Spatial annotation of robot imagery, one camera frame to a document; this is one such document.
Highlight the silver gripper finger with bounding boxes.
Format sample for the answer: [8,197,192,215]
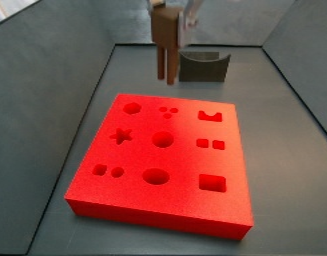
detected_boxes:
[145,0,166,12]
[178,0,204,48]

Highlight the brown three prong object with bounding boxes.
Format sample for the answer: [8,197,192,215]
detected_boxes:
[151,6,183,85]

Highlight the red foam shape block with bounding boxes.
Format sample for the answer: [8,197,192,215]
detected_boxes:
[64,94,254,240]

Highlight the black curved fixture bracket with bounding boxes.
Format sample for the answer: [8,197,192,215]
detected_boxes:
[179,51,231,82]

